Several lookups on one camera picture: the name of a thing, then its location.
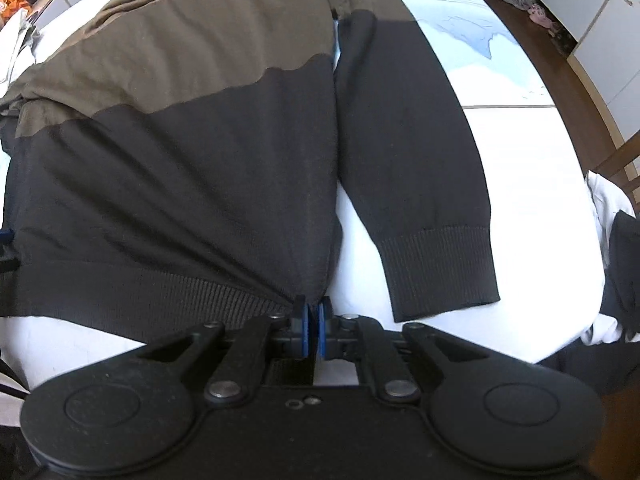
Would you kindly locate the wooden chair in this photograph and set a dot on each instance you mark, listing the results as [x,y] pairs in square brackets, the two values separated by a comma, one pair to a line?
[617,160]

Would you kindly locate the white cabinet with magnets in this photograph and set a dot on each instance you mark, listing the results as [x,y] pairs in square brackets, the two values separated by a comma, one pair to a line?
[615,50]

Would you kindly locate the tan olive black knit sweater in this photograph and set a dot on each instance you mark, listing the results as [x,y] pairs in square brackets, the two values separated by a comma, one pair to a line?
[200,160]

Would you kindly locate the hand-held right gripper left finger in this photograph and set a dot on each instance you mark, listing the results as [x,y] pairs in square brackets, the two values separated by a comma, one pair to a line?
[300,327]

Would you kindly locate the black garment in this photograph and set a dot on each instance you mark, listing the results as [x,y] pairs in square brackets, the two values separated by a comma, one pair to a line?
[625,245]

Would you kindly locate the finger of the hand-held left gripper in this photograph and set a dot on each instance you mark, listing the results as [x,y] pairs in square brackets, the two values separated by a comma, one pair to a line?
[6,262]

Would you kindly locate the white garment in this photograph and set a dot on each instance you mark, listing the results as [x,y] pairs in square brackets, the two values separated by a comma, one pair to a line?
[600,200]

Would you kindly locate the orange packet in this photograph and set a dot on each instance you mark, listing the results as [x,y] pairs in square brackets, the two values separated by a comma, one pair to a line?
[12,0]

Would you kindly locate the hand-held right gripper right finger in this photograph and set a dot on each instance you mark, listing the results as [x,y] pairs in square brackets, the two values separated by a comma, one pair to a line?
[324,327]

